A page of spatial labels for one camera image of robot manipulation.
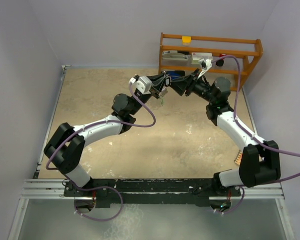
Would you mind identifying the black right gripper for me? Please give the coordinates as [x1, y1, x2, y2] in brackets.
[168, 68, 216, 104]

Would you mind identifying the silver keyring with clips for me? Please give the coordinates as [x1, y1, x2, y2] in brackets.
[151, 72, 173, 101]

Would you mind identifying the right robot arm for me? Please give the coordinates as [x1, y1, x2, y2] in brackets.
[170, 70, 281, 196]

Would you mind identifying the yellow small box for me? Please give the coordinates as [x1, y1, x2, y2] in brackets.
[181, 36, 192, 46]

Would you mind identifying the key with black fob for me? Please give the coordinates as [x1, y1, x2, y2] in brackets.
[164, 77, 171, 87]

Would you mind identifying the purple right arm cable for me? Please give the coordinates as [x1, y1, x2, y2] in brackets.
[211, 55, 300, 216]

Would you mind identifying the blue stapler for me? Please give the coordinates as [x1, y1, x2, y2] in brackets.
[166, 70, 185, 82]

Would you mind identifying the wooden shelf rack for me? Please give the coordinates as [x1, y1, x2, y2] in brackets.
[158, 32, 263, 91]

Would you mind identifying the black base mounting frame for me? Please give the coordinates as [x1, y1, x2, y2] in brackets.
[64, 178, 241, 208]

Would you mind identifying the grey stapler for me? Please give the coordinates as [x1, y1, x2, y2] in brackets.
[161, 50, 191, 65]

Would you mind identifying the white green staples box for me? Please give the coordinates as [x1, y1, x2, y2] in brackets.
[191, 52, 213, 65]

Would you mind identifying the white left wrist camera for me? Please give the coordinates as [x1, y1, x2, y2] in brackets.
[129, 76, 153, 95]

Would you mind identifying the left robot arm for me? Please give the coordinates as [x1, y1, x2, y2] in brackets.
[44, 72, 171, 196]

